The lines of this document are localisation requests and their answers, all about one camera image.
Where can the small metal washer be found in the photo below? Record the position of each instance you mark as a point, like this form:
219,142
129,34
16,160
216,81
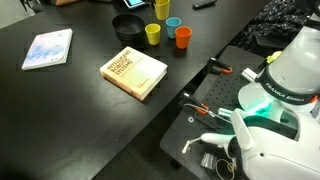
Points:
191,119

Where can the orange plastic cup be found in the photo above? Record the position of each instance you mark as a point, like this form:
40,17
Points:
183,40

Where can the person bare forearm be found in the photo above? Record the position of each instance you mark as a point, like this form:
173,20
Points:
66,2

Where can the white Franka Emika robot arm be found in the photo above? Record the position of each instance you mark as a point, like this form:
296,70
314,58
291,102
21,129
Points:
293,66

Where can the blue white paperback book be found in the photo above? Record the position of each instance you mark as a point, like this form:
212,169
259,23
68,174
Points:
46,50

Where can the blue plastic cup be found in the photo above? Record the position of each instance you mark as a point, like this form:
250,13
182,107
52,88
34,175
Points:
171,30

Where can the black bowl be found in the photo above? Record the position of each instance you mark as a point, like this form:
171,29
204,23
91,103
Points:
128,25

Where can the yellow plastic cup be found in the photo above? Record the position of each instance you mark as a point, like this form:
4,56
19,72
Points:
153,36
162,12

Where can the tan rubber band loop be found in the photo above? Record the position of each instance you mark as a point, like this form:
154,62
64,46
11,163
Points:
230,166

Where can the Intelligent Robotic Systems book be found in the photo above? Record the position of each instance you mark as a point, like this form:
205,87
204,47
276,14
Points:
133,70

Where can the yellow green small object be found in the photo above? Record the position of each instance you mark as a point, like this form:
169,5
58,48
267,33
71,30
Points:
274,57

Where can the black office chair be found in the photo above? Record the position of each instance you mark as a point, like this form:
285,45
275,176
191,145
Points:
31,5

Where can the black orange bar clamp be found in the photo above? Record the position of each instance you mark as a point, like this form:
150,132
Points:
216,63
191,99

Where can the black patterned fabric bag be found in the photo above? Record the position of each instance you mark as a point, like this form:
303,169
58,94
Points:
276,16

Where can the small clear plastic bag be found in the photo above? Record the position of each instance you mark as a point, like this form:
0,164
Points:
208,160

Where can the black perforated mounting board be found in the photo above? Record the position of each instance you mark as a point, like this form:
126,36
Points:
226,90

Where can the tablet with lit screen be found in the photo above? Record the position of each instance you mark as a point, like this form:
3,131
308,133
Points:
135,2

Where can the black remote control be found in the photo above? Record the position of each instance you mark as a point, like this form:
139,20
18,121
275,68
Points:
204,3

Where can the small white block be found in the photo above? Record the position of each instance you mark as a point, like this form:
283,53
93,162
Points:
248,74

